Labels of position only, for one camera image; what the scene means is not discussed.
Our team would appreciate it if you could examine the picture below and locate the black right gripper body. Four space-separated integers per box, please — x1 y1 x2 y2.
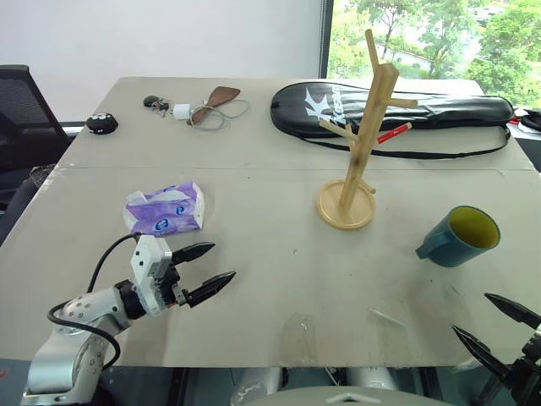
478 325 541 406

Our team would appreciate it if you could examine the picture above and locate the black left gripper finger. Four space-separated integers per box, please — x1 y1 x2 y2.
171 241 216 266
185 270 237 309

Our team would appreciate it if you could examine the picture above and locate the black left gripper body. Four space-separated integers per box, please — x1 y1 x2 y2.
154 260 189 310

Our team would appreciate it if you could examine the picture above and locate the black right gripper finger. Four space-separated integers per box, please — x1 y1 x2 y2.
451 324 515 384
484 293 541 331

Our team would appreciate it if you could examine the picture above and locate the teal mug yellow inside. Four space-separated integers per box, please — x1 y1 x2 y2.
415 206 501 268

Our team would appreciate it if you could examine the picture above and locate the wooden mug tree stand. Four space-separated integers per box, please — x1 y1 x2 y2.
316 28 419 232

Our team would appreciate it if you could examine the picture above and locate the purple tissue pack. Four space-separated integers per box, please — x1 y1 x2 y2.
123 181 205 237

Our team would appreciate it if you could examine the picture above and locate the clear tape patch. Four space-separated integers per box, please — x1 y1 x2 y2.
281 312 319 365

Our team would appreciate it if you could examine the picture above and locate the grey robot torso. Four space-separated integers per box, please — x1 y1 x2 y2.
230 365 457 406

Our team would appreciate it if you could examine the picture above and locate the black key fob with keys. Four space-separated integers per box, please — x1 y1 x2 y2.
142 96 171 113

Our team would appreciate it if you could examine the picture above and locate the black round device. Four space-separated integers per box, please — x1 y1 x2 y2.
85 112 120 137

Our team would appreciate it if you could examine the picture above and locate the brown leather pouch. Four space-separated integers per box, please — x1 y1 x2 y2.
188 85 242 127

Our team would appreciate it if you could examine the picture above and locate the black racket bag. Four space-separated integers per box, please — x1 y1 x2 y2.
270 81 516 161

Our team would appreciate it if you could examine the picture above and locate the red and black clutter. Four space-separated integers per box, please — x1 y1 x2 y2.
509 107 541 141

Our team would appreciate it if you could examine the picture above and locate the red pen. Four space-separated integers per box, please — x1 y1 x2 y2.
377 122 413 145

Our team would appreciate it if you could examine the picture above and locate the black mesh office chair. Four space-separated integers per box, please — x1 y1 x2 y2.
0 64 74 215

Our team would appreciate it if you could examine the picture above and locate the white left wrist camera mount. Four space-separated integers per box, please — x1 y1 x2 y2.
129 234 173 318

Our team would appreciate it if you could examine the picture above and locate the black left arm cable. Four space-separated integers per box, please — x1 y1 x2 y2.
46 233 140 369

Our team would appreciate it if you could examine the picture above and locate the grey charger cable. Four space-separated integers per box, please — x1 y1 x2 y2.
189 99 251 134

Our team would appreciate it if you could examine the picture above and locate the black window frame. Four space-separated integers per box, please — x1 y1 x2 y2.
317 0 336 80

